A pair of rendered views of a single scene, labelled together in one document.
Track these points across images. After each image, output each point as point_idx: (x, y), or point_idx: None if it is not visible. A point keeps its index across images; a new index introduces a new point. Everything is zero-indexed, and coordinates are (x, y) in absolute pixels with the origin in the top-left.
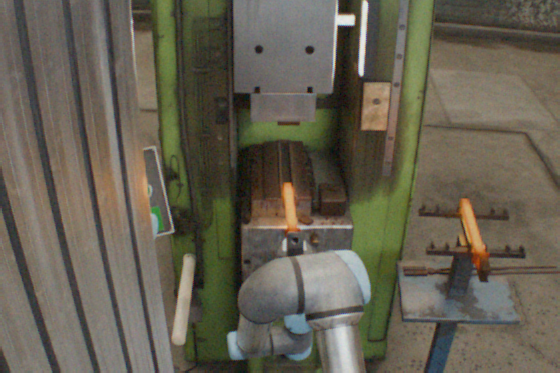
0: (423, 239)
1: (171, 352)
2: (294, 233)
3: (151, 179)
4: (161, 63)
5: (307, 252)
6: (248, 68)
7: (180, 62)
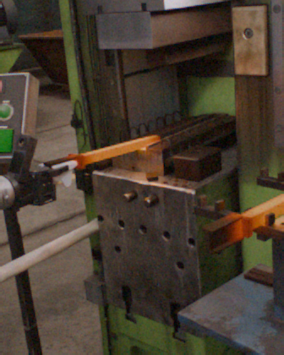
0: None
1: (101, 349)
2: (24, 134)
3: (15, 102)
4: None
5: (52, 169)
6: None
7: None
